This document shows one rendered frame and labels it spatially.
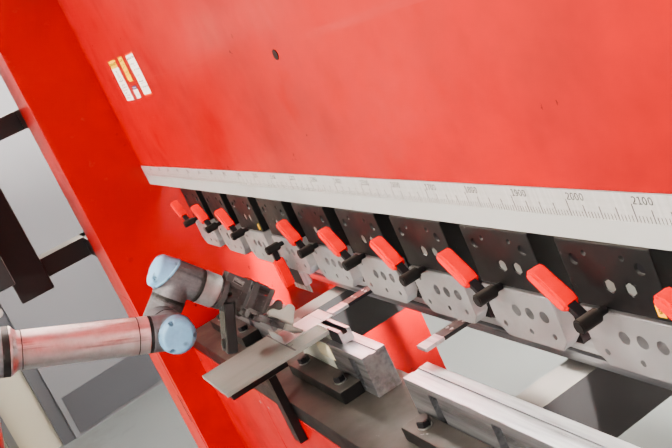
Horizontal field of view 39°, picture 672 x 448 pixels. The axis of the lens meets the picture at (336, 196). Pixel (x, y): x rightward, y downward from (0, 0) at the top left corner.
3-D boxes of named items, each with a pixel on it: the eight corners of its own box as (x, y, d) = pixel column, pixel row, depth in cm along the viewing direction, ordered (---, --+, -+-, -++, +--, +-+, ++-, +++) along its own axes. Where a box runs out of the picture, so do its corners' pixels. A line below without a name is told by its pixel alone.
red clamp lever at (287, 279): (282, 288, 195) (263, 247, 193) (299, 279, 196) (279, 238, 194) (286, 289, 193) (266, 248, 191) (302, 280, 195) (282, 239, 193)
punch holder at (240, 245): (228, 249, 236) (199, 191, 233) (256, 233, 239) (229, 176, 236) (247, 255, 223) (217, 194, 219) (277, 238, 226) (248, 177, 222)
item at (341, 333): (307, 329, 221) (302, 318, 220) (318, 322, 222) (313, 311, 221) (343, 345, 202) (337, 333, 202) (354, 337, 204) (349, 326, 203)
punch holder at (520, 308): (501, 332, 127) (455, 226, 124) (547, 301, 130) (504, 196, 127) (572, 354, 114) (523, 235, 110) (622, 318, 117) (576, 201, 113)
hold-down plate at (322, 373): (292, 374, 224) (287, 364, 224) (311, 363, 226) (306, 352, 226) (345, 405, 197) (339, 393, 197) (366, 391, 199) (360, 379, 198)
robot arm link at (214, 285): (197, 304, 200) (187, 299, 208) (216, 311, 202) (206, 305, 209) (210, 271, 201) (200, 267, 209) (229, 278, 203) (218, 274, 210)
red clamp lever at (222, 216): (211, 210, 215) (233, 237, 209) (226, 202, 216) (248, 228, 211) (212, 215, 216) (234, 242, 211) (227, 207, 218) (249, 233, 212)
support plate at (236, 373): (203, 379, 213) (201, 375, 213) (299, 320, 222) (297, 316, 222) (228, 398, 197) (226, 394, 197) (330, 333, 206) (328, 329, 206)
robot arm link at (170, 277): (140, 286, 203) (155, 249, 204) (186, 302, 207) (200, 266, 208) (148, 291, 196) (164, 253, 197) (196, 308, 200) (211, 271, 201)
